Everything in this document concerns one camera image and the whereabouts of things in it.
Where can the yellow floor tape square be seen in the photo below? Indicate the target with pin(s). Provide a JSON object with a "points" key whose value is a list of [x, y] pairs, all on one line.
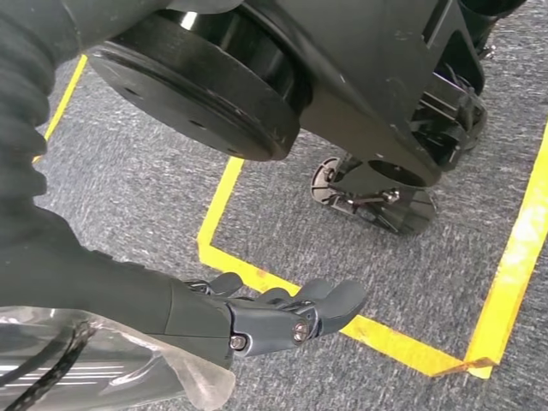
{"points": [[513, 261]]}

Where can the silver shell with clear film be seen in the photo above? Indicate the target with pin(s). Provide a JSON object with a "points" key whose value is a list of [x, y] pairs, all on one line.
{"points": [[128, 374]]}

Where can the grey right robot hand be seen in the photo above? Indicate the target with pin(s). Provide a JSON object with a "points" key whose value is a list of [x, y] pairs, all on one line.
{"points": [[128, 300]]}

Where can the black robot foot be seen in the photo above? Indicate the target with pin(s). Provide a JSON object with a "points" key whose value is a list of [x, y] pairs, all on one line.
{"points": [[407, 213]]}

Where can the yellow floor tape line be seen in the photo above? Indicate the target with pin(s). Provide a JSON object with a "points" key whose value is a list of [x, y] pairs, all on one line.
{"points": [[64, 102]]}

